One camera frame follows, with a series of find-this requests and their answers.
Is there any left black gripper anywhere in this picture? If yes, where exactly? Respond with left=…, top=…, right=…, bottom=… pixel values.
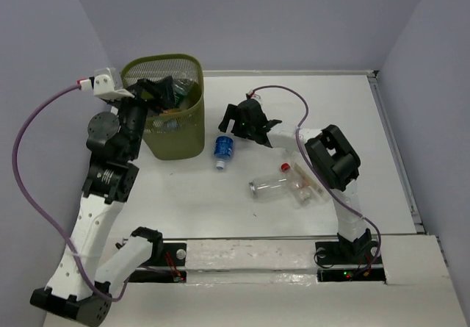
left=110, top=74, right=177, bottom=157

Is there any blue label water bottle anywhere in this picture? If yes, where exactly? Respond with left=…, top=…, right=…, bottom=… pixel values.
left=213, top=135, right=234, bottom=170

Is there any clear jar silver rim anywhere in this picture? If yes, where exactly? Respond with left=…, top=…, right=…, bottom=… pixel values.
left=248, top=173, right=287, bottom=200

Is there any large clear plastic bottle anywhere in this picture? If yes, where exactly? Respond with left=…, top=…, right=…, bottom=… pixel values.
left=292, top=162, right=330, bottom=203

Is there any green label water bottle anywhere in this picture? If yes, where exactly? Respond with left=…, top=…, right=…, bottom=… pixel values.
left=173, top=80, right=194, bottom=104

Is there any clear bottle white cap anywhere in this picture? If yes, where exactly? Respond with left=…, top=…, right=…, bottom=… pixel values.
left=173, top=72, right=198, bottom=98

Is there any red cap soda bottle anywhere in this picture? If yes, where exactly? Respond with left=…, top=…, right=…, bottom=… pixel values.
left=281, top=162, right=325, bottom=209

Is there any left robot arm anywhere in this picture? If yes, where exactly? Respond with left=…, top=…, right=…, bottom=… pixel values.
left=30, top=73, right=178, bottom=326

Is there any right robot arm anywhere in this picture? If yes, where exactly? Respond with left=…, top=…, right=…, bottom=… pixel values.
left=218, top=98, right=372, bottom=262

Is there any green mesh waste bin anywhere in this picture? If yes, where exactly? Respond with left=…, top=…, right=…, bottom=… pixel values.
left=120, top=54, right=205, bottom=160

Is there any white foam strip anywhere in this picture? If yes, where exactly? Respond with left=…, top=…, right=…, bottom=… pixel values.
left=185, top=239, right=317, bottom=273

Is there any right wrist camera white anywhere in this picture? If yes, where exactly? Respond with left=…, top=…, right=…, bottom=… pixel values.
left=246, top=90, right=262, bottom=105

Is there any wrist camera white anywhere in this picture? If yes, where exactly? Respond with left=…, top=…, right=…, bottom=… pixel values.
left=77, top=68, right=135, bottom=101
left=246, top=90, right=262, bottom=105

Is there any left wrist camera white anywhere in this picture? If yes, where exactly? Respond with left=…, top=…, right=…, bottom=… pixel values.
left=77, top=68, right=135, bottom=101

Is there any aluminium table rail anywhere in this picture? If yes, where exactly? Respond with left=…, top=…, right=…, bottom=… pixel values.
left=368, top=71, right=427, bottom=234

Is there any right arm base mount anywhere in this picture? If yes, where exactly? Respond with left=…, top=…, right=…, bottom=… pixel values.
left=314, top=240, right=386, bottom=283

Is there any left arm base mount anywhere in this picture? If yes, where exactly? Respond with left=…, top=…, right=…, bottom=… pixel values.
left=129, top=241, right=187, bottom=284

